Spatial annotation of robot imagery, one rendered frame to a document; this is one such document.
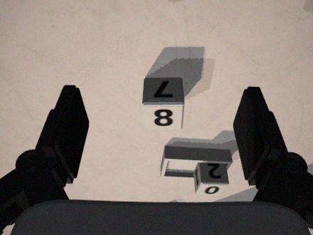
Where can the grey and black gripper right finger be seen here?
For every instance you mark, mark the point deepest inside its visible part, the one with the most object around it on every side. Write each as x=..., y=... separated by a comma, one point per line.
x=281, y=177

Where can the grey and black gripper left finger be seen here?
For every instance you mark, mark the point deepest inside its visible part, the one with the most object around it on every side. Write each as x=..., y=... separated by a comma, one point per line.
x=41, y=174

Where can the white digit cube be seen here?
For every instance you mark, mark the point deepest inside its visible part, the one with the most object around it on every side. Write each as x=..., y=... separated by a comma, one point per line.
x=163, y=103
x=210, y=178

